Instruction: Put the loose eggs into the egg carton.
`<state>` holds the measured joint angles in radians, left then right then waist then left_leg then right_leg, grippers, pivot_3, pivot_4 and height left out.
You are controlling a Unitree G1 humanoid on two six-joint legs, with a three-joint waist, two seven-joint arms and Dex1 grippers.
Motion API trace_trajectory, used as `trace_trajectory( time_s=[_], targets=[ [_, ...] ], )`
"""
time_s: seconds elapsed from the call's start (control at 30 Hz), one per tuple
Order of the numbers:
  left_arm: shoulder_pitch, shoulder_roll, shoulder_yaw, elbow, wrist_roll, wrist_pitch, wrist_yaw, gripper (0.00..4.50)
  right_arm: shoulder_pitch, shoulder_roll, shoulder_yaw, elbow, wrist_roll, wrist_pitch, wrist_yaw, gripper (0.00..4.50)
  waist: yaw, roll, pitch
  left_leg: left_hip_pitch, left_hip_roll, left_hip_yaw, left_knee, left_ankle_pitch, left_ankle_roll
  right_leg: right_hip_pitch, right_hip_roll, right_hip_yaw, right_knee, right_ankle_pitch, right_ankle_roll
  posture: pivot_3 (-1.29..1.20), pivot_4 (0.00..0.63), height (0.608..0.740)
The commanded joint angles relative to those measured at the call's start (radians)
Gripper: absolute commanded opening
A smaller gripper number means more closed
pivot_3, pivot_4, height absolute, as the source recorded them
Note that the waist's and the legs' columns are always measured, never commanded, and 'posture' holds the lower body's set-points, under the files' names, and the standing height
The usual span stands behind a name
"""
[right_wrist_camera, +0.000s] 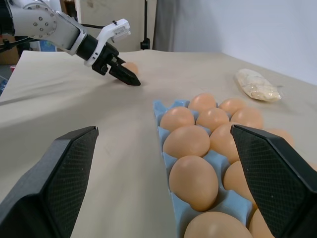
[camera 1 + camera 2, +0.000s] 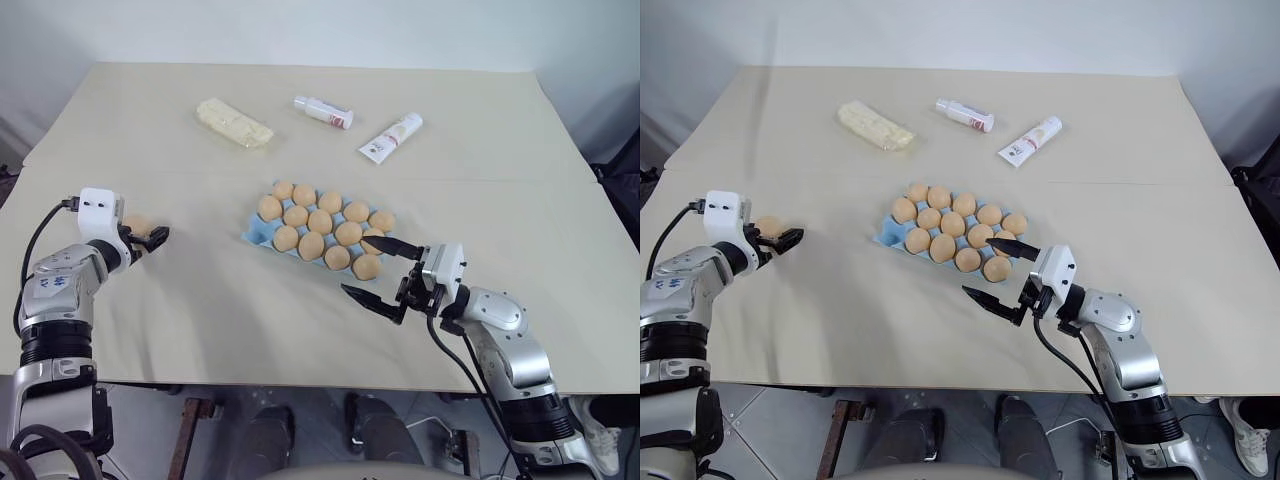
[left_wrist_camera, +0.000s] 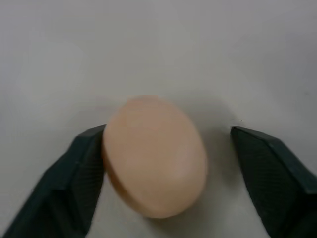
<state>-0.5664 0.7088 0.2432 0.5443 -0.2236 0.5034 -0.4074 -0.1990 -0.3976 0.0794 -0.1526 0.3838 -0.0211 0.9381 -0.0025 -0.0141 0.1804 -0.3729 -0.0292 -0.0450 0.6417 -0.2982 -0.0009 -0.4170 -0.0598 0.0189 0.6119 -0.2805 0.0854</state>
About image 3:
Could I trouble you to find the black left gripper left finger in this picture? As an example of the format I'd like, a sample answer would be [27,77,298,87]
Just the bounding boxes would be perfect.
[0,123,107,238]

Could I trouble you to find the light brown egg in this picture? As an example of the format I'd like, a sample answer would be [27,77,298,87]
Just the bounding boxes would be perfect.
[102,96,208,219]

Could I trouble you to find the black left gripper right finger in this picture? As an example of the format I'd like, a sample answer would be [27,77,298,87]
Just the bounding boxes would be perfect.
[230,125,317,238]

